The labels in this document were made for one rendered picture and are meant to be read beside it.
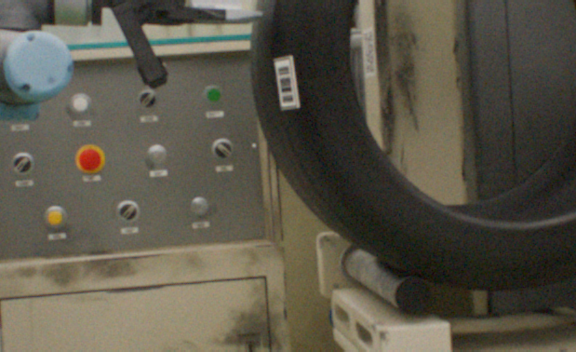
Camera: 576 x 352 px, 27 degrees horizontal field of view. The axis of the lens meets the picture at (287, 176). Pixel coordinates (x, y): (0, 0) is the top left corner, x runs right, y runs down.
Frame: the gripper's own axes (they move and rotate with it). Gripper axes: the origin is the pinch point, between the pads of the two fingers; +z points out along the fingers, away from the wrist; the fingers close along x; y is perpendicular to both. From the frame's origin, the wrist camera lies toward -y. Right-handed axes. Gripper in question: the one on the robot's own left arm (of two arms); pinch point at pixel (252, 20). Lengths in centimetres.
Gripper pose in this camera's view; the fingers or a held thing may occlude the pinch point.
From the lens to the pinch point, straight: 151.4
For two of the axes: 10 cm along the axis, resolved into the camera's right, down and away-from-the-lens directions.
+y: 0.3, -10.0, -0.5
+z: 9.9, 0.2, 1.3
